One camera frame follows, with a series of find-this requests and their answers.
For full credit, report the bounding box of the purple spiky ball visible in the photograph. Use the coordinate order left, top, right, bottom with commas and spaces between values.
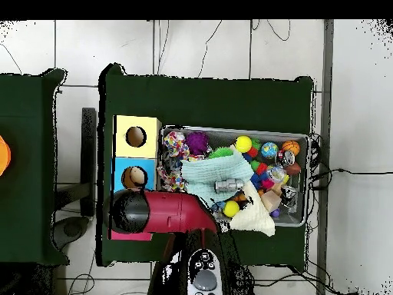
184, 131, 210, 156

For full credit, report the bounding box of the dark grey floor base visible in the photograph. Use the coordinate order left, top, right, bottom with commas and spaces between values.
53, 216, 91, 250

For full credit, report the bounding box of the green spiky ball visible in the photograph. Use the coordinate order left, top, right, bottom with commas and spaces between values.
208, 146, 234, 160

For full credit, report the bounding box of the dark green tablecloth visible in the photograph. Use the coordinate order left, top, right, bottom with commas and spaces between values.
96, 63, 315, 267
0, 68, 70, 266

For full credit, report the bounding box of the brown toy football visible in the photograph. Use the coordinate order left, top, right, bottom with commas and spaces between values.
286, 161, 302, 177

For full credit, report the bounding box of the orange toy basketball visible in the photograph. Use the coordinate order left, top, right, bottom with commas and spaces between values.
281, 140, 301, 156

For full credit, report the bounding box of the shallow clear mesh bin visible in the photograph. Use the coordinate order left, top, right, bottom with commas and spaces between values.
155, 124, 311, 228

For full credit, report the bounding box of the blue globe ball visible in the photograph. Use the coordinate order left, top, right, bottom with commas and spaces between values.
260, 141, 279, 160

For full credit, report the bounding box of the mint waffle cloth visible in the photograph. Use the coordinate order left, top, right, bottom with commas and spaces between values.
180, 150, 255, 208

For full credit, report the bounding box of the yellow ball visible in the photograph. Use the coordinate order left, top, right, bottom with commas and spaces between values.
223, 200, 241, 218
234, 135, 253, 154

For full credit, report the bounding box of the black cable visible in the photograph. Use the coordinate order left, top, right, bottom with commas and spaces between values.
309, 167, 393, 185

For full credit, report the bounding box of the colourful confetti print packet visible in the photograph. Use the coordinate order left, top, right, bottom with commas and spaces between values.
157, 130, 191, 193

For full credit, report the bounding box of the orange round object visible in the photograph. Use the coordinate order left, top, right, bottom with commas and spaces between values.
0, 134, 12, 177

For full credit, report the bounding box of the cream waffle cloth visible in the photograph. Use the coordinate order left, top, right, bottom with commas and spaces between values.
228, 181, 276, 237

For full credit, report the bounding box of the silver toy camera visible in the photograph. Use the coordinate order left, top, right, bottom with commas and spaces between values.
213, 177, 246, 194

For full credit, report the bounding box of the wooden box with three holes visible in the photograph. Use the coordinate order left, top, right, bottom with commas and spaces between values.
108, 114, 163, 242

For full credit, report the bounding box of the silver drink can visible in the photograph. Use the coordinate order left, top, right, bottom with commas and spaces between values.
276, 149, 296, 167

